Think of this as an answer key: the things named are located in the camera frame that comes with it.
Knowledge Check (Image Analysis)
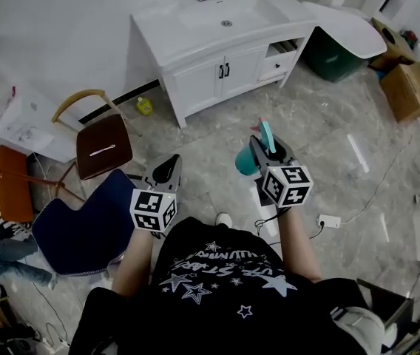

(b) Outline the orange stool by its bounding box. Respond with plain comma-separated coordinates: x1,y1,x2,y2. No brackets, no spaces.
0,144,35,224

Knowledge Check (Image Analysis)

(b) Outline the brown wooden pole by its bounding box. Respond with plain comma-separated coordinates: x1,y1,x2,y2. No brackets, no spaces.
0,159,87,203

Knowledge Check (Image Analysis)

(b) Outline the white vanity table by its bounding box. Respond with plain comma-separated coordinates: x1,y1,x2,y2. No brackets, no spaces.
128,0,322,129

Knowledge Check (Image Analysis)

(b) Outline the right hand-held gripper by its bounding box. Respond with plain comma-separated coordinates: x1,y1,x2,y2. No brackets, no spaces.
249,135,314,209

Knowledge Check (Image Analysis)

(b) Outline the white power strip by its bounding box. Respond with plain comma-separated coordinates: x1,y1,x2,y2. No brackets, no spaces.
316,214,342,230

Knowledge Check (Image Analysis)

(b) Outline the black star print t-shirt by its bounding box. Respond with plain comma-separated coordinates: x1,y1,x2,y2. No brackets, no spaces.
68,216,376,355

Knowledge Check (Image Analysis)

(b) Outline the wooden chair with brown seat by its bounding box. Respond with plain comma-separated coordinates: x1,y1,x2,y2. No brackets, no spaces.
50,88,145,181

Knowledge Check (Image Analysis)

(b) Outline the pink spoon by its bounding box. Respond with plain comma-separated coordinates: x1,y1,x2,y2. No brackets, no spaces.
88,143,117,158

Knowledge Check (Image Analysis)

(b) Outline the white rectangular box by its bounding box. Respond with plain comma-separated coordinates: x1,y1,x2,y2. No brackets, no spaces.
0,82,78,163

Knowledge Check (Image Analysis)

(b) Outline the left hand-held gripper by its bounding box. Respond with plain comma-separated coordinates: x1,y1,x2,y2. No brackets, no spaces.
130,154,183,233

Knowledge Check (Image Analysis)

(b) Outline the person's right forearm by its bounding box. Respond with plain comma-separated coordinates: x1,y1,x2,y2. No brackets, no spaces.
276,204,324,284

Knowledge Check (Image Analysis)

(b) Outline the dark blue chair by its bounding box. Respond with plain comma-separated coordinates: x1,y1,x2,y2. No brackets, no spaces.
31,168,139,277

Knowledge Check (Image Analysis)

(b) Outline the small yellow bottle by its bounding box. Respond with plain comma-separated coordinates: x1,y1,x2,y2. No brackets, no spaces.
135,96,155,117

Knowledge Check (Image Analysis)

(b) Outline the cardboard box with round hole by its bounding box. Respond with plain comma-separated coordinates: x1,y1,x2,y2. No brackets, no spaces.
367,16,419,70

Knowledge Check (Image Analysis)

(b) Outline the white curved panel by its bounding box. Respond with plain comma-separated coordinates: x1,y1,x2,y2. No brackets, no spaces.
299,1,388,61

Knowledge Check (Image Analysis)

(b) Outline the person's left forearm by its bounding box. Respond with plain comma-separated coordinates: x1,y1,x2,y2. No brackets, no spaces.
112,226,156,300

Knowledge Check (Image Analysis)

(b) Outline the white shoe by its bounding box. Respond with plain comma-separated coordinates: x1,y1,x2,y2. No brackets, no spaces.
214,212,234,227

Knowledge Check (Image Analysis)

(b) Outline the black cable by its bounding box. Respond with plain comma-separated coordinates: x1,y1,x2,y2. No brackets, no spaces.
253,208,293,237

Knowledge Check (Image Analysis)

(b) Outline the dark green bin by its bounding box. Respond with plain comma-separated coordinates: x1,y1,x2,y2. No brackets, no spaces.
301,26,365,84

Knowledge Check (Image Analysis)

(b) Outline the large cardboard box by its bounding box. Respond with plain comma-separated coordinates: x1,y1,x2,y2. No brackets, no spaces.
379,61,420,124

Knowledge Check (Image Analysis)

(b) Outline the black open box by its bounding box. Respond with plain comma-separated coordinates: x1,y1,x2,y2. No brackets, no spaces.
355,277,416,333

